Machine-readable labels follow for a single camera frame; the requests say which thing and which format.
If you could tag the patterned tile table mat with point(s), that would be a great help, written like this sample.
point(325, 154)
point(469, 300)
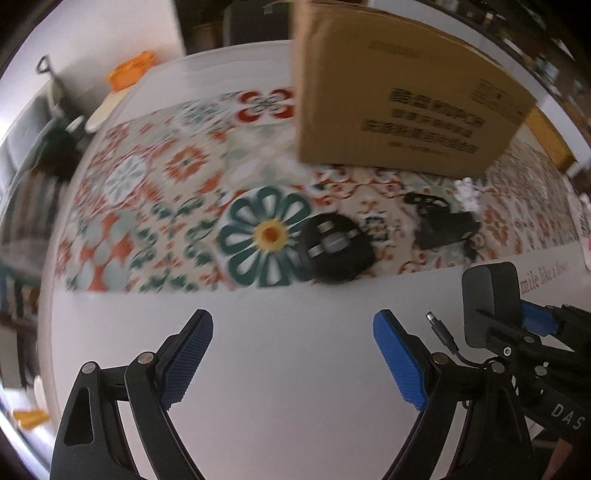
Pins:
point(209, 194)

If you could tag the black usb hub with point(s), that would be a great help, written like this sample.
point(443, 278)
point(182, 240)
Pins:
point(438, 225)

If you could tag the white side table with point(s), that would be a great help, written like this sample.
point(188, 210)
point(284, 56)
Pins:
point(103, 111)

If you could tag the brown cardboard box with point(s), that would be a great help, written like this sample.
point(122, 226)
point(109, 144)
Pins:
point(376, 89)

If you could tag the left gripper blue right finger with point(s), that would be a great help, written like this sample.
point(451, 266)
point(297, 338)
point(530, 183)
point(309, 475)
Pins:
point(432, 383)

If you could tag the orange plastic crate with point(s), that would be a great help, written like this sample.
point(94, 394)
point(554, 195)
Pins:
point(131, 71)

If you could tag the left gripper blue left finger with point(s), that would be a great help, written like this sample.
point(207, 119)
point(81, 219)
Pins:
point(154, 381)

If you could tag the white rabbit figurine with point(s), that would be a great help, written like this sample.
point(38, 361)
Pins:
point(467, 195)

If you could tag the black chair centre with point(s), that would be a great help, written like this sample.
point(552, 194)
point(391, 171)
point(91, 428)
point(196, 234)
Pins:
point(254, 21)

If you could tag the black round remote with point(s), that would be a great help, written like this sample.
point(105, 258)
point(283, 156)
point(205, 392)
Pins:
point(333, 249)

